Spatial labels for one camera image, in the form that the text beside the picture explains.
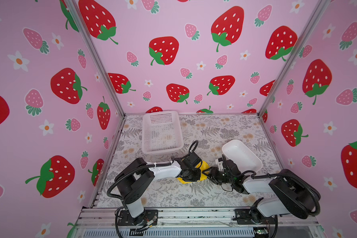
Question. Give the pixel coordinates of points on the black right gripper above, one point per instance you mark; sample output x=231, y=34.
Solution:
x=211, y=171

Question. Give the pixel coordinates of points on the aluminium frame corner post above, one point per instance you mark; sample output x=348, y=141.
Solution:
x=307, y=31
x=77, y=17

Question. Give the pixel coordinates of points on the white rectangular plastic tray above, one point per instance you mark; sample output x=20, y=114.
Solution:
x=242, y=156

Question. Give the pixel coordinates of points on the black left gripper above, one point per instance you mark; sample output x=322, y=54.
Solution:
x=197, y=177

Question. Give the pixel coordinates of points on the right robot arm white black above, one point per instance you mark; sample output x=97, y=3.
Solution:
x=292, y=195

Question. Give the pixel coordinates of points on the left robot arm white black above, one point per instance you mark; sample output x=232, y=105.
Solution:
x=134, y=180

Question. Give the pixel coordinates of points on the white perforated plastic basket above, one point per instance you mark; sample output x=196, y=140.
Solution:
x=161, y=133

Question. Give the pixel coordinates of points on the aluminium frame corner post right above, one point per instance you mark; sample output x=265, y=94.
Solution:
x=307, y=31

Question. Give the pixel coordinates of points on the aluminium frame corner post left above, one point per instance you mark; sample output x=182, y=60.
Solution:
x=77, y=17

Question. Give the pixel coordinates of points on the yellow paper napkin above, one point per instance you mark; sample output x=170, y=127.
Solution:
x=202, y=174

